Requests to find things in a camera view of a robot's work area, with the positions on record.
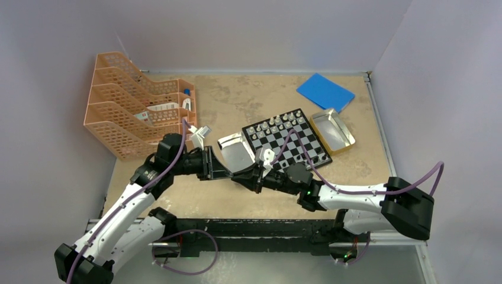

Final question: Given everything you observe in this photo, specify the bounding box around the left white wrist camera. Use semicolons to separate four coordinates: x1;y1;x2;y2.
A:
188;125;211;149

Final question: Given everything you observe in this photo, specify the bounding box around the white label box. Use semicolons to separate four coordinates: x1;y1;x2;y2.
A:
147;102;179;111

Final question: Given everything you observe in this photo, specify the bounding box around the orange plastic file rack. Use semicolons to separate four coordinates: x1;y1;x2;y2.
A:
83;51;198;160

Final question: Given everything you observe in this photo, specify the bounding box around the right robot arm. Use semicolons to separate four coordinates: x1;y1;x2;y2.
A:
231;163;435;241

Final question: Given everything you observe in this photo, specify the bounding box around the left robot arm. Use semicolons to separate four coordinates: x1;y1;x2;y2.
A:
54;133;232;283

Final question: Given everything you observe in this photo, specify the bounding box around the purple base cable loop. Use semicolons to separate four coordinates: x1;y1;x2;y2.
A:
152;229;219;276

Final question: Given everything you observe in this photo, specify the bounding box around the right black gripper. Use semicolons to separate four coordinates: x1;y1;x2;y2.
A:
231;162;300;196

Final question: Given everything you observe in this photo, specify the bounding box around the black white chess board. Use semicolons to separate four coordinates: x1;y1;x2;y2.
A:
242;108;333;172

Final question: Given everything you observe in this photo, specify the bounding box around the silver metal tin tray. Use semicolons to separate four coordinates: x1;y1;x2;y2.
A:
217;131;255;172

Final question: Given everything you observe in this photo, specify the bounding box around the white stapler in rack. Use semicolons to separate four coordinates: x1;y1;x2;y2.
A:
182;98;192;111

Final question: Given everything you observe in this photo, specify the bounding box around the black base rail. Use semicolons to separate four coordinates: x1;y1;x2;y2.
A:
150;218;371;259

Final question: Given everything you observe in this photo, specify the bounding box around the blue notebook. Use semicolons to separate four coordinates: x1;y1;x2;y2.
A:
297;73;355;113

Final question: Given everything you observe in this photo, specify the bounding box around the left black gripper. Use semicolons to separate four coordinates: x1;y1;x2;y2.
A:
171;145;233;180

